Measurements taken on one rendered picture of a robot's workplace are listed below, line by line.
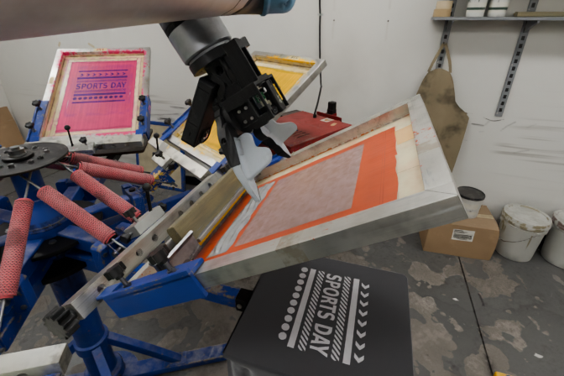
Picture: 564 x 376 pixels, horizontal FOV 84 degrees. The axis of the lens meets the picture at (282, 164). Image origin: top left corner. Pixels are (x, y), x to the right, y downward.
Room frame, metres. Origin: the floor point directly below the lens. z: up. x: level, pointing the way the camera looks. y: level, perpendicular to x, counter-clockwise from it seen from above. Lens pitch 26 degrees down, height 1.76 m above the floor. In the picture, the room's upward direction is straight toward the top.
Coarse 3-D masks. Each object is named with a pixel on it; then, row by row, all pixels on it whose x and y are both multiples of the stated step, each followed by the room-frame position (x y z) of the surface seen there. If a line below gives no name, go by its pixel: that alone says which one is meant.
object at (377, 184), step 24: (384, 168) 0.59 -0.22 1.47; (312, 192) 0.65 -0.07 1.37; (336, 192) 0.59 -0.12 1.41; (360, 192) 0.53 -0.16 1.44; (384, 192) 0.49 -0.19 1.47; (264, 216) 0.65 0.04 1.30; (288, 216) 0.59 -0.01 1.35; (312, 216) 0.53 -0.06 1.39; (336, 216) 0.49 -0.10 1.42; (216, 240) 0.66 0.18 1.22; (240, 240) 0.58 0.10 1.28; (264, 240) 0.53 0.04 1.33
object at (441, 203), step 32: (416, 96) 0.88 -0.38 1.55; (352, 128) 0.91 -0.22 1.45; (416, 128) 0.63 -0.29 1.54; (288, 160) 0.97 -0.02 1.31; (448, 192) 0.35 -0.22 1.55; (320, 224) 0.42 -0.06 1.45; (352, 224) 0.38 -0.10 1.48; (384, 224) 0.36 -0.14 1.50; (416, 224) 0.34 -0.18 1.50; (224, 256) 0.47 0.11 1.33; (256, 256) 0.42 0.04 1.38; (288, 256) 0.40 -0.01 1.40; (320, 256) 0.38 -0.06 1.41
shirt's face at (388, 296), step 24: (312, 264) 0.85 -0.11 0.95; (336, 264) 0.85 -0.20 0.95; (264, 288) 0.75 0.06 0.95; (288, 288) 0.75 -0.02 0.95; (384, 288) 0.75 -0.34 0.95; (264, 312) 0.65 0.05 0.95; (384, 312) 0.65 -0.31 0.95; (240, 336) 0.58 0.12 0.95; (264, 336) 0.58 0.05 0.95; (384, 336) 0.58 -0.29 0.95; (408, 336) 0.58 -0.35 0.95; (264, 360) 0.51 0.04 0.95; (288, 360) 0.51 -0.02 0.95; (312, 360) 0.51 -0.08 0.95; (384, 360) 0.51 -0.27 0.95; (408, 360) 0.51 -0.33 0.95
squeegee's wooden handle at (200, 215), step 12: (228, 180) 0.86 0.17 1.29; (216, 192) 0.79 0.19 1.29; (228, 192) 0.83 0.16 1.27; (204, 204) 0.72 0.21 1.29; (216, 204) 0.76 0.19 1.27; (192, 216) 0.67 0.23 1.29; (204, 216) 0.70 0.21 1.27; (216, 216) 0.73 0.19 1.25; (168, 228) 0.61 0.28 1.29; (180, 228) 0.62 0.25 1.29; (192, 228) 0.64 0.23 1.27; (204, 228) 0.67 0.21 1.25; (180, 240) 0.60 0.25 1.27
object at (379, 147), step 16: (368, 144) 0.79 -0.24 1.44; (384, 144) 0.73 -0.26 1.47; (320, 160) 0.87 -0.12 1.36; (336, 160) 0.79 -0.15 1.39; (352, 160) 0.73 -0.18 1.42; (368, 160) 0.67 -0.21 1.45; (288, 176) 0.87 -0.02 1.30; (304, 176) 0.80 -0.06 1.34; (320, 176) 0.73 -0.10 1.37; (336, 176) 0.68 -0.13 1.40; (272, 192) 0.80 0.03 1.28; (288, 192) 0.74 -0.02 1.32; (240, 208) 0.81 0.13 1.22; (256, 208) 0.74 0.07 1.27
